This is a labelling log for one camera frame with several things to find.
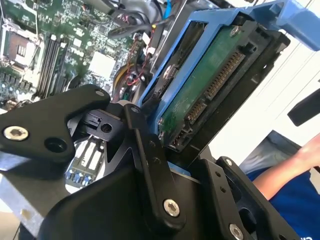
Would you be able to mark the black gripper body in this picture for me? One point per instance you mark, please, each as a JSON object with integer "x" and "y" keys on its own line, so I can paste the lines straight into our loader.
{"x": 100, "y": 215}

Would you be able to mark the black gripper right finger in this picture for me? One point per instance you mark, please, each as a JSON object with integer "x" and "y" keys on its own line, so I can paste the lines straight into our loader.
{"x": 240, "y": 190}

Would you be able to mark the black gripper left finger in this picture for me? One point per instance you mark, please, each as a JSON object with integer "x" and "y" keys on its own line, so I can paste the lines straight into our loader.
{"x": 37, "y": 125}

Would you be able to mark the hard disk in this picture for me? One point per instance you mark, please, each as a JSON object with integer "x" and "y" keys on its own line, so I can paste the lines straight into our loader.
{"x": 200, "y": 75}

